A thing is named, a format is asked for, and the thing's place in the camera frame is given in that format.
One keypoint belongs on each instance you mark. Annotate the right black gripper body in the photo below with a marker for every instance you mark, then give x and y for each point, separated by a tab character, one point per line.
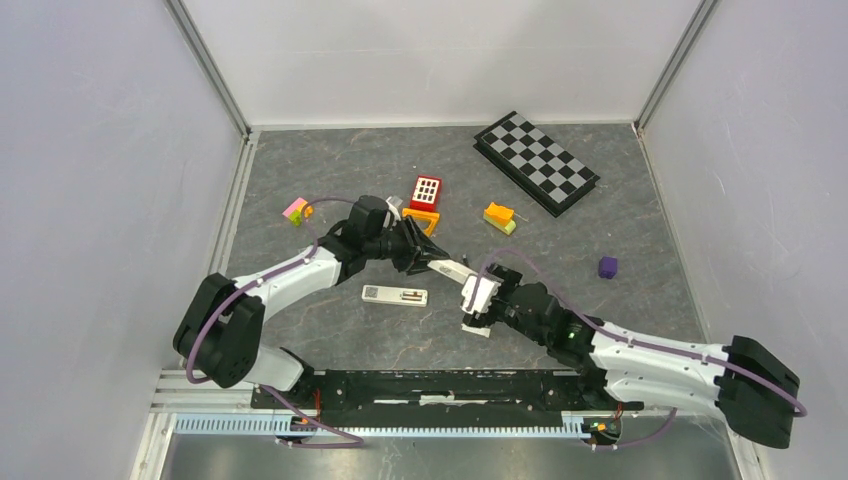
501	309

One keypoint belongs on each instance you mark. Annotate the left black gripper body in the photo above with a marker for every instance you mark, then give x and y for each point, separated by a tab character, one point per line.
397	244

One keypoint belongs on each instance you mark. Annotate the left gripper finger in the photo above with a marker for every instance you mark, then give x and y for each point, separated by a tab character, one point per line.
421	244
422	259

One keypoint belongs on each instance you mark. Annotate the white remote control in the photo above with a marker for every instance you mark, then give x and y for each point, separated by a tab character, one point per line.
451	269
395	296

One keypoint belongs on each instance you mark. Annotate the white battery cover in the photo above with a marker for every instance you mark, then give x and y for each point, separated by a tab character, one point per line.
477	330

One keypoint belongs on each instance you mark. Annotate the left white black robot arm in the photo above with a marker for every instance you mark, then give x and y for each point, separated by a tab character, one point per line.
220	335

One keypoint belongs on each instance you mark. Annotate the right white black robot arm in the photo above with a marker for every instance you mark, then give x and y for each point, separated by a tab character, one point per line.
741	383

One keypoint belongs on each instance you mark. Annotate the red white window block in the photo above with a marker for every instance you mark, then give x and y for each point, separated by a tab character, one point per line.
426	193

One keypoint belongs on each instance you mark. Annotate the orange green toy block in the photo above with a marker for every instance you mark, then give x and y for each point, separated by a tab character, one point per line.
500	217

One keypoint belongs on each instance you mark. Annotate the purple cube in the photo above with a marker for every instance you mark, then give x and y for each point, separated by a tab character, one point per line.
607	267

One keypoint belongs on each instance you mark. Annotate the pink yellow green blocks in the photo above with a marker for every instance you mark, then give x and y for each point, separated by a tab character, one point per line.
298	211

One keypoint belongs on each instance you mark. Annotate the black grey checkerboard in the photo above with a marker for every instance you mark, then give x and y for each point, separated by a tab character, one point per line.
543	169

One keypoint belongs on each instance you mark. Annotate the orange triangular plastic frame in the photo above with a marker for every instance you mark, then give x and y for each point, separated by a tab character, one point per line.
431	218

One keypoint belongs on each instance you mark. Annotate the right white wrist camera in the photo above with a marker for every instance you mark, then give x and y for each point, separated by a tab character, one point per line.
478	293

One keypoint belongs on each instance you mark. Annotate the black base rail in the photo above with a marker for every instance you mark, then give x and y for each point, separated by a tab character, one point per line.
451	398

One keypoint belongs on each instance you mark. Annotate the white slotted cable duct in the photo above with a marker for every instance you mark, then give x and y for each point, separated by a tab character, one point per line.
284	425

